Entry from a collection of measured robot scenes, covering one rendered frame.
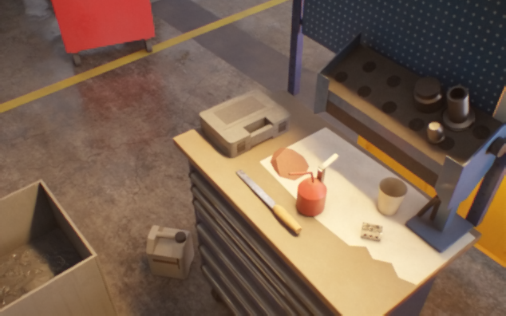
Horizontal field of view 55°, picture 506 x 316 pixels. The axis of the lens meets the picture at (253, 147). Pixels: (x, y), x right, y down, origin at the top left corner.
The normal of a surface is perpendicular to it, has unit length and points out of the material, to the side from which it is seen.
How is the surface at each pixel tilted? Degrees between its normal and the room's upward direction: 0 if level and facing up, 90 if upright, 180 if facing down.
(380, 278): 0
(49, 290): 90
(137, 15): 90
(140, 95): 0
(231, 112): 0
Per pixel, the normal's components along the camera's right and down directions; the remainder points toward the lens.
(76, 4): 0.36, 0.62
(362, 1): -0.80, 0.40
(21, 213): 0.65, 0.51
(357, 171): 0.00, -0.74
